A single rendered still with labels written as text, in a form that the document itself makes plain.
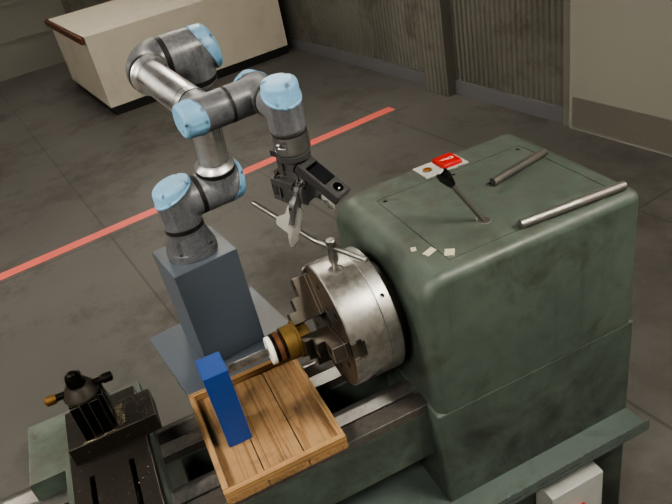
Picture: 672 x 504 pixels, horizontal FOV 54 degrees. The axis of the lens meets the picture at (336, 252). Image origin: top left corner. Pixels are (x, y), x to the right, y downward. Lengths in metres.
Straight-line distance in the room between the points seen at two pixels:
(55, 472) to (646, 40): 3.85
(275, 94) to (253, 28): 6.52
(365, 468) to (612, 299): 0.75
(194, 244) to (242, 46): 5.93
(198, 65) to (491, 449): 1.23
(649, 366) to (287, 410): 1.77
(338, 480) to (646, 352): 1.76
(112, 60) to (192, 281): 5.49
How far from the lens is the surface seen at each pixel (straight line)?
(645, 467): 2.68
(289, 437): 1.63
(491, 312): 1.52
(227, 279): 1.98
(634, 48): 4.53
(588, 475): 2.07
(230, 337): 2.08
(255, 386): 1.79
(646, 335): 3.17
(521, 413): 1.80
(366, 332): 1.46
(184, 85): 1.42
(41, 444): 1.87
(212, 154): 1.86
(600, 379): 1.94
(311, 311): 1.57
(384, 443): 1.67
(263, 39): 7.85
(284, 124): 1.30
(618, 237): 1.68
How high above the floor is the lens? 2.07
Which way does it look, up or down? 32 degrees down
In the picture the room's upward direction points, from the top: 12 degrees counter-clockwise
